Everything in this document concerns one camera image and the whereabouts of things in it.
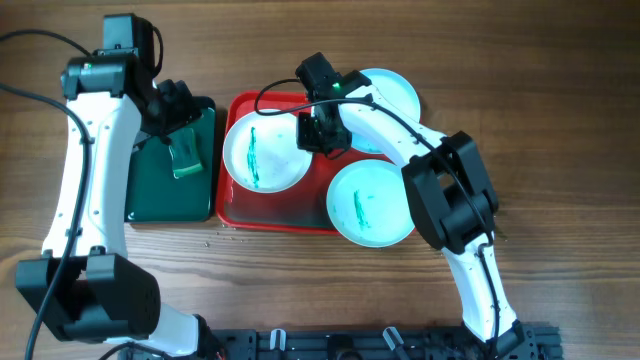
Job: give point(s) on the white plate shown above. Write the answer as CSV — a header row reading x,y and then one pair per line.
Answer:
x,y
395,89
260,153
367,204

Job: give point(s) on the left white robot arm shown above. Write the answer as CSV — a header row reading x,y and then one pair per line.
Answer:
x,y
83,287

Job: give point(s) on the red plastic tray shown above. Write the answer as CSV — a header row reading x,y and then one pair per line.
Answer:
x,y
301,208

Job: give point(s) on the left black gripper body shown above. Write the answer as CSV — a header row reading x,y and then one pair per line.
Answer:
x,y
169,109

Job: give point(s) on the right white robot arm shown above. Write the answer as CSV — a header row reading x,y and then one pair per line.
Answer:
x,y
450,197

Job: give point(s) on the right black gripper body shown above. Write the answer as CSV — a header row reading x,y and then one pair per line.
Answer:
x,y
314,137

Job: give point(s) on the dark green tray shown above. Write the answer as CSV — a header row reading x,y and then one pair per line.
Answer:
x,y
164,187

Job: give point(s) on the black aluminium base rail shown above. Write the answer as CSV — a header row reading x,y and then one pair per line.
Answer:
x,y
447,343

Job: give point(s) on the green yellow sponge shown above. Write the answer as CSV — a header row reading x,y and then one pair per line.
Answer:
x,y
184,153

